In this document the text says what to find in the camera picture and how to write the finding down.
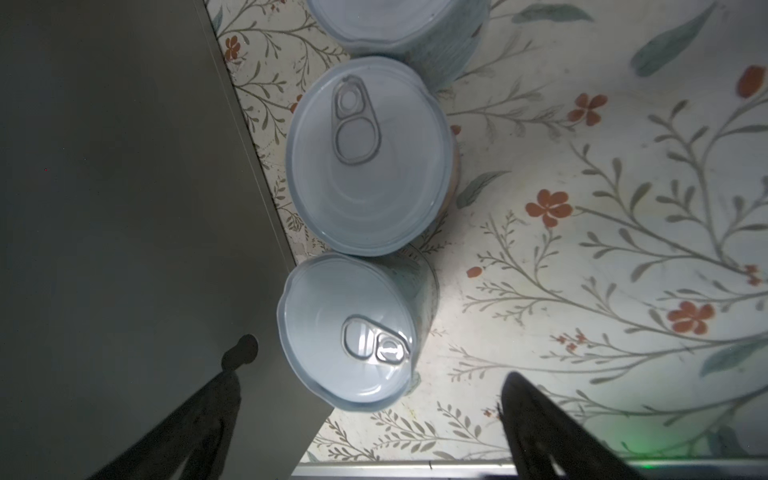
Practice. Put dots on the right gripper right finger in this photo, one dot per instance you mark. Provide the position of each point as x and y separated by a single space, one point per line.
545 443

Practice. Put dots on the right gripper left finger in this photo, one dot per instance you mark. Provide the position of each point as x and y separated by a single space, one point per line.
191 443

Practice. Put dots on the teal labelled can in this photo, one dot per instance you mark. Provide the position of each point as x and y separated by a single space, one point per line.
353 329

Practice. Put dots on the white metal cabinet counter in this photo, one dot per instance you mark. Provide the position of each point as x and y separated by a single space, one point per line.
139 241

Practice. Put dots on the orange labelled can right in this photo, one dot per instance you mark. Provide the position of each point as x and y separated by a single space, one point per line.
371 161

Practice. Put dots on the white lidded can right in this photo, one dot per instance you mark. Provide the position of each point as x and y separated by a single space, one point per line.
437 38

